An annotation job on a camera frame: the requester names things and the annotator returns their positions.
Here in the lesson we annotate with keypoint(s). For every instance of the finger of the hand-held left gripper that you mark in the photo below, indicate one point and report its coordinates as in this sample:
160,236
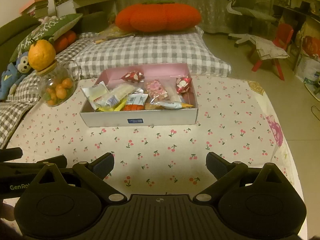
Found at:
11,153
20,167

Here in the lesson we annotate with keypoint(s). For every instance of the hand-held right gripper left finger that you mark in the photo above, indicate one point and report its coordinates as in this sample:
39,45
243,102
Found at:
105,165

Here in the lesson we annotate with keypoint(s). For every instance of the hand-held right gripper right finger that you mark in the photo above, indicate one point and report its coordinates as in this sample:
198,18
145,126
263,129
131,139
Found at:
215,165

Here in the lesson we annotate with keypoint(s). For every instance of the yellow snack packet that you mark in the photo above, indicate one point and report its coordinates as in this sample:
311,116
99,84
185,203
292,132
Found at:
112,107

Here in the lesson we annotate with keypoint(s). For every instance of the silver box pink inside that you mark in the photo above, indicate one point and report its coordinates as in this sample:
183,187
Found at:
162,118

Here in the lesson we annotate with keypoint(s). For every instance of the cream and silver foil packet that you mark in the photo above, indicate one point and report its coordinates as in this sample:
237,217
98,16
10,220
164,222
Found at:
96,95

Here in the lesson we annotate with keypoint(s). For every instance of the white orange lotus snack packet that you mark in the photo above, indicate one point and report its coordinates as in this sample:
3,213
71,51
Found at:
172,104

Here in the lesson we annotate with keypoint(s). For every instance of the red white snack packet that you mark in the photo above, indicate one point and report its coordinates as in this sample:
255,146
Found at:
183,83
132,76

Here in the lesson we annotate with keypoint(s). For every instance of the pink floral snack packet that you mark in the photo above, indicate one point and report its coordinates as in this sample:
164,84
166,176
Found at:
156,90

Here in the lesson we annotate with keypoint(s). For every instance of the person's left hand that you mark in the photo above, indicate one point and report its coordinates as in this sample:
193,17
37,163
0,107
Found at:
5,211

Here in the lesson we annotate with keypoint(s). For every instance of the grey checkered blanket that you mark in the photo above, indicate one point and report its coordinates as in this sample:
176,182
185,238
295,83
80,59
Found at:
15,110

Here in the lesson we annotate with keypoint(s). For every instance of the pink flower print mattress pad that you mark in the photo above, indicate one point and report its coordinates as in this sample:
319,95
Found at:
275,130

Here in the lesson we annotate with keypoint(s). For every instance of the cluster of small oranges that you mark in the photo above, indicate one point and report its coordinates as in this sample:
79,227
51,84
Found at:
61,92

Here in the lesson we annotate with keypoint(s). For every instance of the blue monkey plush toy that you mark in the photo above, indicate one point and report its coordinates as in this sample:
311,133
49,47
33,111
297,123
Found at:
15,70

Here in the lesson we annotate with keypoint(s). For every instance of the glass jar orange-shaped lid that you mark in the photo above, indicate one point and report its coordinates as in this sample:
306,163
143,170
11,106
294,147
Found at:
41,55

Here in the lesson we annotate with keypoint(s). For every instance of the grey checkered pillow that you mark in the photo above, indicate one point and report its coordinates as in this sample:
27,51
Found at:
150,52

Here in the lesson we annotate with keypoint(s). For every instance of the dark green sofa cushion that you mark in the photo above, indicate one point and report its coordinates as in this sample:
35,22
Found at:
15,30

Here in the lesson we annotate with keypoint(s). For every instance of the small orange cushion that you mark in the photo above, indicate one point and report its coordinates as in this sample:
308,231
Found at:
65,40

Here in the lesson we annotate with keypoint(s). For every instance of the white crumpled cloth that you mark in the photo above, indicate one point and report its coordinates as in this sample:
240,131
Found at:
267,47

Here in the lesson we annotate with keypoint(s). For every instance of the clear plastic bag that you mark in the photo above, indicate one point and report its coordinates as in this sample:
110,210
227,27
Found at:
112,35

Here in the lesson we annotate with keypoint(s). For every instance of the white bag orange print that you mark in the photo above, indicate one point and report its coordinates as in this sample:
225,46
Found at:
307,65

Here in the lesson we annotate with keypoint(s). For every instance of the green snowflake cushion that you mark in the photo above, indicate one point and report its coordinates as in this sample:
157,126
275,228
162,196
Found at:
57,25

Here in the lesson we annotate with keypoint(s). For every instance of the pink plush toy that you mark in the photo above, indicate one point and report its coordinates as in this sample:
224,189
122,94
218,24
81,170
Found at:
47,18

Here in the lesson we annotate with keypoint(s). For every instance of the red child chair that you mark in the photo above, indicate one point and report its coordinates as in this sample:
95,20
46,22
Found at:
285,35

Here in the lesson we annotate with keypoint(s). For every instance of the stack of boxes and books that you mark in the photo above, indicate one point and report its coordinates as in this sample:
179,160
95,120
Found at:
37,5

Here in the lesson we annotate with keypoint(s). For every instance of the large orange pumpkin cushion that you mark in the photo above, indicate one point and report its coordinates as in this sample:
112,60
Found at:
157,17

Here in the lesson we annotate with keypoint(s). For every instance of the grey office chair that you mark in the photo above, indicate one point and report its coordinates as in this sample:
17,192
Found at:
250,11

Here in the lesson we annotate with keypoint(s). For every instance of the dark desk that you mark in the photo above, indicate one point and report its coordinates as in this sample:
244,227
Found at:
295,10

